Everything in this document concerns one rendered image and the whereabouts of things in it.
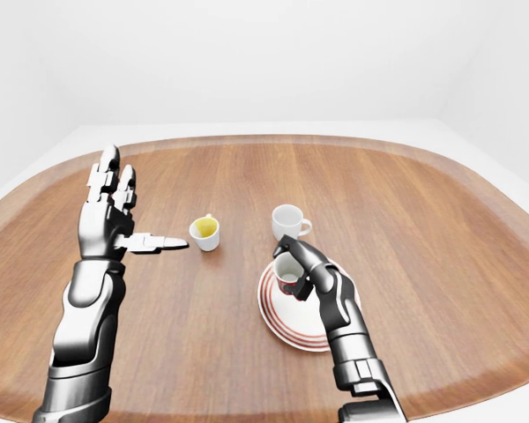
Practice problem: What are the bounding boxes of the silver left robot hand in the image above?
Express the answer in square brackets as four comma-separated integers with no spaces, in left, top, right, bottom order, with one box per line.
[77,144,190,261]

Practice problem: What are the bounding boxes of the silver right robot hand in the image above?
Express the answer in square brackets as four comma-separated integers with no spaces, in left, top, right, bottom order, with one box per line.
[272,234,364,341]

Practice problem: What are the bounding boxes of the red mug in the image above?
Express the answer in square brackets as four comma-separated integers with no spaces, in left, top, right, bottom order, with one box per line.
[273,254,310,297]

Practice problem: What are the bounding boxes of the white plate with red rings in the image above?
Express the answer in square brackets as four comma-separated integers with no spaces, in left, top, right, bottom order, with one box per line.
[257,259,362,353]

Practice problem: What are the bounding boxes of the white mug with yellow inside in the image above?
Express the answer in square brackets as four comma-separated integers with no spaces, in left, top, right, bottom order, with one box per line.
[189,213,220,253]

